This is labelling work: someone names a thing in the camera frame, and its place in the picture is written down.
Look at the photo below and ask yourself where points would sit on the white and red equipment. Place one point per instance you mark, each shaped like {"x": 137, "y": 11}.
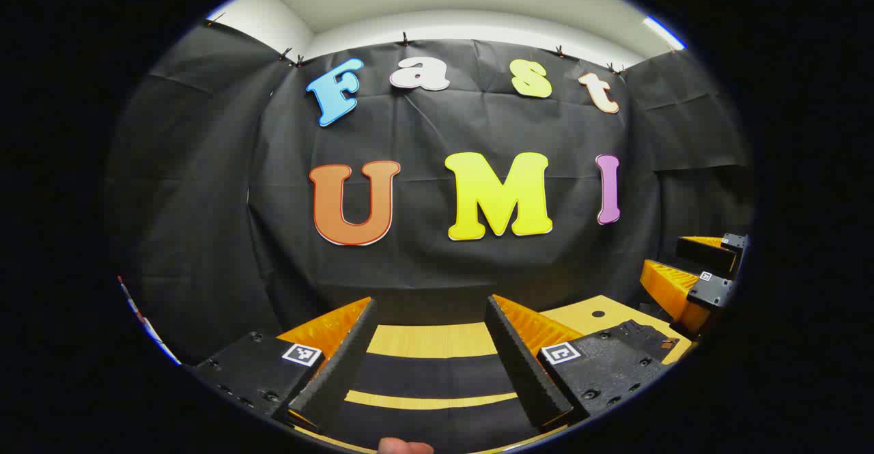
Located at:
{"x": 160, "y": 346}

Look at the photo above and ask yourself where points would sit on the black jeans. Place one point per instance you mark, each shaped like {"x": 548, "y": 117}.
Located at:
{"x": 437, "y": 372}

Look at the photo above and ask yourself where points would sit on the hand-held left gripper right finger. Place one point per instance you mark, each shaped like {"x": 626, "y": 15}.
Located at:
{"x": 526, "y": 372}

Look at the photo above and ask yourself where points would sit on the black backdrop cloth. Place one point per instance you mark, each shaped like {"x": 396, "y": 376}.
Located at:
{"x": 437, "y": 270}

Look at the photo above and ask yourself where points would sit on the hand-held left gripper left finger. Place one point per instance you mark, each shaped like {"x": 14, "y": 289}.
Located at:
{"x": 338, "y": 372}

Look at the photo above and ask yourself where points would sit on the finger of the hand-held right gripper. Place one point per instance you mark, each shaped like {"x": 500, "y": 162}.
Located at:
{"x": 672, "y": 290}
{"x": 707, "y": 256}

